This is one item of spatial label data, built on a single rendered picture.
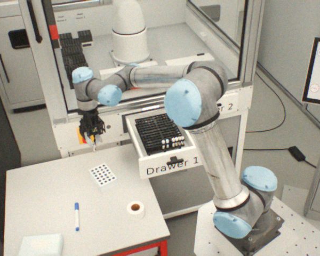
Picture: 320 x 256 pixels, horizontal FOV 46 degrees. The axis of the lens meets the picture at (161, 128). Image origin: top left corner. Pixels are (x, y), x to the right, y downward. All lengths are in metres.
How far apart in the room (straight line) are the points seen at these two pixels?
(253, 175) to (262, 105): 2.30
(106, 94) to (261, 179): 0.58
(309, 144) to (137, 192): 1.87
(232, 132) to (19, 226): 1.20
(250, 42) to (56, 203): 1.14
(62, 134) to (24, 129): 1.66
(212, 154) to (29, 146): 2.35
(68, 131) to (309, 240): 1.13
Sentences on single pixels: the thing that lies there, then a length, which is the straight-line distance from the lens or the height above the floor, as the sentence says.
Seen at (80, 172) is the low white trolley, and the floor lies 0.76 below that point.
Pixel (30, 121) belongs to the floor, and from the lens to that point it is 3.54.
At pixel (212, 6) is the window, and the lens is 1.71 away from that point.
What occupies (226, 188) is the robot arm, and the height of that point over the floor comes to 1.14.
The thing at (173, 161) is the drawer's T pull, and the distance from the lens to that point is 1.55.
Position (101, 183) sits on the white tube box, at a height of 0.79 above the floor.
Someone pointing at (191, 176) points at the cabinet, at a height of 0.38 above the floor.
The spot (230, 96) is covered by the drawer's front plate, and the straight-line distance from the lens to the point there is 1.93.
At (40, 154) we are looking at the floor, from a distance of 3.14.
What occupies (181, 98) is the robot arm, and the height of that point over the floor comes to 1.43.
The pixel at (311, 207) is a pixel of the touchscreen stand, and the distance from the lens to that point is 2.52.
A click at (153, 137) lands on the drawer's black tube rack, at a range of 1.70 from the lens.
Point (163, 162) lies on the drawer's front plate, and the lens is 1.58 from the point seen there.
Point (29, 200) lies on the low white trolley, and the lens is 1.73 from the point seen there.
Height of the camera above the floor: 1.97
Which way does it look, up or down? 38 degrees down
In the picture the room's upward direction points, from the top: 2 degrees counter-clockwise
